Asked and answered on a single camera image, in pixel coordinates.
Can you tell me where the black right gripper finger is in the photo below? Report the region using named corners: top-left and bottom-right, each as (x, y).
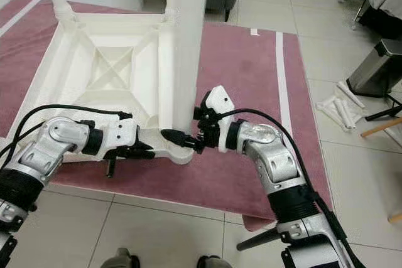
top-left (160, 129), bottom-right (202, 151)

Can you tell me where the white plastic table top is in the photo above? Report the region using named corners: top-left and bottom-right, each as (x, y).
top-left (11, 12), bottom-right (196, 166)

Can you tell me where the pink table cloth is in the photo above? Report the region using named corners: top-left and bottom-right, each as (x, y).
top-left (0, 0), bottom-right (334, 232)

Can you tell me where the white tape strip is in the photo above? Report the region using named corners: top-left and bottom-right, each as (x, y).
top-left (274, 31), bottom-right (293, 138)
top-left (0, 0), bottom-right (42, 37)

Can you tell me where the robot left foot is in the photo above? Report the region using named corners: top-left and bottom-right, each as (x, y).
top-left (99, 247), bottom-right (143, 268)

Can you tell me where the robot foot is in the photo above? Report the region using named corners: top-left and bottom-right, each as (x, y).
top-left (195, 254), bottom-right (234, 268)
top-left (99, 247), bottom-right (143, 268)

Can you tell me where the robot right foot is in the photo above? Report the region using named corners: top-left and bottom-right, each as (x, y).
top-left (195, 254), bottom-right (234, 268)

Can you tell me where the wooden side table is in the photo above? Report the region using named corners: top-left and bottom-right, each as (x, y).
top-left (361, 117), bottom-right (402, 223)

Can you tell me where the steel pedal bin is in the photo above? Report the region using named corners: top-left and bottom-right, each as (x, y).
top-left (346, 38), bottom-right (402, 99)

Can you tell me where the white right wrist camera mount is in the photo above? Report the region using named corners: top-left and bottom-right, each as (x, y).
top-left (205, 85), bottom-right (235, 153)

